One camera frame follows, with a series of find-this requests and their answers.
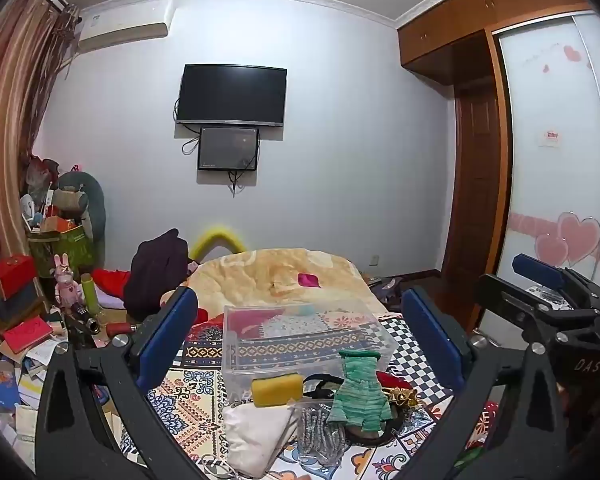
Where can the black flashlight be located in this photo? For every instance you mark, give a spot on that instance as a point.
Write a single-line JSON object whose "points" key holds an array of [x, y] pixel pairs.
{"points": [[86, 319]]}

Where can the grey knitted cloth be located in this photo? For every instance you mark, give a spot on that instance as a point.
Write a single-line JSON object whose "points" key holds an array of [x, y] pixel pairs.
{"points": [[320, 437]]}

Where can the grey plush cushion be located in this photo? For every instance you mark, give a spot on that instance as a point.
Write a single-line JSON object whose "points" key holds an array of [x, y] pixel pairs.
{"points": [[96, 205]]}

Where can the brown overhead cabinet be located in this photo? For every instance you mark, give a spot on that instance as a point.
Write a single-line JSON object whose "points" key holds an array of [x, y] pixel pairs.
{"points": [[475, 15]]}

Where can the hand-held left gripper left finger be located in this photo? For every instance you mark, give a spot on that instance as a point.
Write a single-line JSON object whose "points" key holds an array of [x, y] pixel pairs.
{"points": [[172, 332]]}

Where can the red book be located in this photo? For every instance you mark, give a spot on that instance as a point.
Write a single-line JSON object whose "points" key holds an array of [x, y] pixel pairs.
{"points": [[29, 336]]}

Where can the beige plush blanket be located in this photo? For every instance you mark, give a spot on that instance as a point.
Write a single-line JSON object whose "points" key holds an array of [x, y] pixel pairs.
{"points": [[260, 275]]}

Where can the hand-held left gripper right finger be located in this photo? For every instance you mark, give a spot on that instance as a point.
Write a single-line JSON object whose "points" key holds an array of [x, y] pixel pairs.
{"points": [[429, 332]]}

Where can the green knitted cloth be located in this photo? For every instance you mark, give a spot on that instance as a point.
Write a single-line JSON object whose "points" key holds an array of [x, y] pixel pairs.
{"points": [[361, 395]]}

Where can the black garment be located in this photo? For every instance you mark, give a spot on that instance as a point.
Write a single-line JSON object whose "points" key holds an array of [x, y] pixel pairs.
{"points": [[155, 270]]}

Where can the yellow foam tube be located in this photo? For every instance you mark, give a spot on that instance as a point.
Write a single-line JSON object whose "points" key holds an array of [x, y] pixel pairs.
{"points": [[215, 237]]}

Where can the gold ornament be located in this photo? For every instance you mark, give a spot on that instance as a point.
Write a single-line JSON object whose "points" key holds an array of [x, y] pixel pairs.
{"points": [[405, 400]]}

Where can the striped brown curtain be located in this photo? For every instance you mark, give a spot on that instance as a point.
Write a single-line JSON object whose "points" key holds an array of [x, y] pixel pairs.
{"points": [[10, 125]]}

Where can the white air conditioner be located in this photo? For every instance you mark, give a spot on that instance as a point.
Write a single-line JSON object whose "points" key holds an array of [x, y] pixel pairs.
{"points": [[125, 25]]}

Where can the pink rabbit toy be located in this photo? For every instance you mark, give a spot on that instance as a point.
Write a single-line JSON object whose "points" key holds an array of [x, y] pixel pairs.
{"points": [[66, 282]]}

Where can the pink cloth piece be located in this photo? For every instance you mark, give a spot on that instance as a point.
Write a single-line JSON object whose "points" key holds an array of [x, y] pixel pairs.
{"points": [[309, 280]]}

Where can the red cylinder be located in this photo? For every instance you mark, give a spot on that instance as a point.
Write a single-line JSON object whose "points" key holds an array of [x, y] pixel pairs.
{"points": [[119, 329]]}

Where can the white heart-print wardrobe door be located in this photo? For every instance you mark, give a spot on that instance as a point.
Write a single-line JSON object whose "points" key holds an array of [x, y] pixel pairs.
{"points": [[560, 160]]}

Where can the red box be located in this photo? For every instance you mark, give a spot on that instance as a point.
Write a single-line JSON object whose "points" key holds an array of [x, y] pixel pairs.
{"points": [[11, 275]]}

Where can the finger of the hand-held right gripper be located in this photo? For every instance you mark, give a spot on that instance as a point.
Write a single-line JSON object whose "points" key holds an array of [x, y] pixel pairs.
{"points": [[537, 269], [505, 296]]}

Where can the clear plastic storage box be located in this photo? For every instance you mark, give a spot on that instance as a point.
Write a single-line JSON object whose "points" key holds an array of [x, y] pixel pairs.
{"points": [[310, 345]]}

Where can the yellow sponge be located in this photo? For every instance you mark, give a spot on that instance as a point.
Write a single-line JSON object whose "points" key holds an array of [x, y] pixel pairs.
{"points": [[277, 390]]}

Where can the blue booklet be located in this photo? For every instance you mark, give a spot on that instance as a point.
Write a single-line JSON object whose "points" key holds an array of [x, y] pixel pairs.
{"points": [[1, 384]]}

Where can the green cylinder bottle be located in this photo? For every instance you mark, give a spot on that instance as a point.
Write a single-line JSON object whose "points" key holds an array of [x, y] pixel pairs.
{"points": [[90, 296]]}

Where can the white cloth bag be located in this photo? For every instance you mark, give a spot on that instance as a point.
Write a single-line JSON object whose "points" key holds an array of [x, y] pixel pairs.
{"points": [[252, 435]]}

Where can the green cardboard box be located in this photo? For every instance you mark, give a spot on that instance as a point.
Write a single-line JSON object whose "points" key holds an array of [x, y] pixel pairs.
{"points": [[62, 250]]}

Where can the small black monitor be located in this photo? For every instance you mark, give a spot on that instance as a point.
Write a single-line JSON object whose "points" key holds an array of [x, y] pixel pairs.
{"points": [[228, 149]]}

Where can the brown wooden door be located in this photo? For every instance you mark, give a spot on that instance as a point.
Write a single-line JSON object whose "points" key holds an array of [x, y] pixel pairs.
{"points": [[472, 185]]}

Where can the red cloth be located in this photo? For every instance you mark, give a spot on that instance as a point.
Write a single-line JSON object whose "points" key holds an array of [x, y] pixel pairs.
{"points": [[111, 281]]}

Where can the red fabric piece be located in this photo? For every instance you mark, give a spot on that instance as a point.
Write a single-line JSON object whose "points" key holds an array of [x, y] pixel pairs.
{"points": [[396, 384]]}

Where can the black and white checkered cloth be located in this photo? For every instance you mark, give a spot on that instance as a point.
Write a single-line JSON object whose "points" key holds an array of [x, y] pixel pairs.
{"points": [[420, 360]]}

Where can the wall television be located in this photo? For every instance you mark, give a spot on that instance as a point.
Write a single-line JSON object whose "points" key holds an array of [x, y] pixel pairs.
{"points": [[231, 94]]}

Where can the wall socket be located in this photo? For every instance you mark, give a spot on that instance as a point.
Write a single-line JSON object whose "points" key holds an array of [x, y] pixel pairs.
{"points": [[374, 260]]}

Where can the black headband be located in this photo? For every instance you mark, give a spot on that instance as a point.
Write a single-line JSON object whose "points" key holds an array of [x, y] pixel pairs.
{"points": [[367, 439]]}

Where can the pile of papers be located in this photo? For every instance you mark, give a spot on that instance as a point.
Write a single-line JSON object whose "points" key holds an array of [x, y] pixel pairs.
{"points": [[37, 367]]}

